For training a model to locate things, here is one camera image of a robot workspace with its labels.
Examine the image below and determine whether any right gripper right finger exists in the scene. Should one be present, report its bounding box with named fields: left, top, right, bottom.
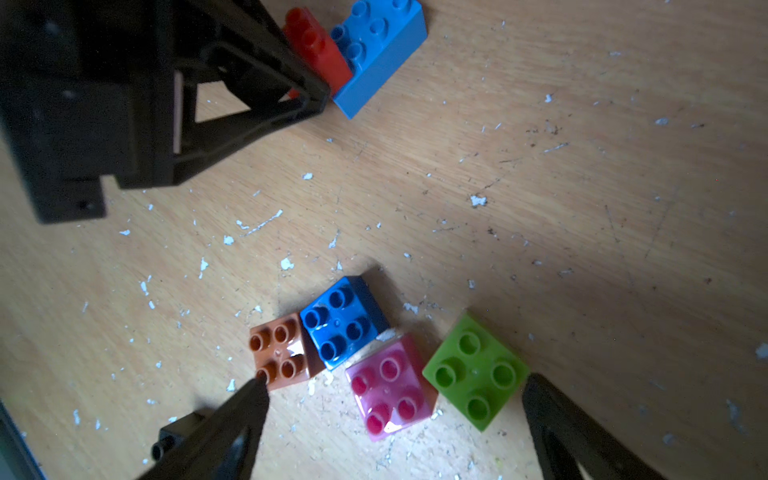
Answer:
left=522, top=373, right=662, bottom=479

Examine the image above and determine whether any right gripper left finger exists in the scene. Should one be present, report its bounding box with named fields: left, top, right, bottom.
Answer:
left=141, top=379, right=270, bottom=479

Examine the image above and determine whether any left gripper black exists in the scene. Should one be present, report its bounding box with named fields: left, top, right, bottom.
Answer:
left=1, top=1, right=330, bottom=224

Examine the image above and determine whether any black lego brick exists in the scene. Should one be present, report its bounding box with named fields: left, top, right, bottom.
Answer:
left=151, top=408, right=214, bottom=462

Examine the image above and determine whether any red lego brick small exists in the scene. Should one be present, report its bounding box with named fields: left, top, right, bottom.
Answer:
left=282, top=7, right=353, bottom=97

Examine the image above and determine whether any light blue long lego brick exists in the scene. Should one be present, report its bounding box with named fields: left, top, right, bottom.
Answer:
left=330, top=0, right=427, bottom=119

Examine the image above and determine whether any green square lego brick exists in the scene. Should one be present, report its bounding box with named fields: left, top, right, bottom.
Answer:
left=422, top=312, right=530, bottom=432

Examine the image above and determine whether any orange brown lego brick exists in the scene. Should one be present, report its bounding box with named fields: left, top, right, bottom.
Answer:
left=249, top=312, right=325, bottom=391

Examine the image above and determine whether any blue square lego brick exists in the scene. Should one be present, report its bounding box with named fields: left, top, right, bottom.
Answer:
left=300, top=276, right=390, bottom=370

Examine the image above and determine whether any pink square lego brick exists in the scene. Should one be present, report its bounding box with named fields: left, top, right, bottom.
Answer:
left=346, top=334, right=438, bottom=442

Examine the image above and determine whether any aluminium front rail frame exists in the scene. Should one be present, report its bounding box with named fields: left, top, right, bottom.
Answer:
left=1, top=404, right=46, bottom=480

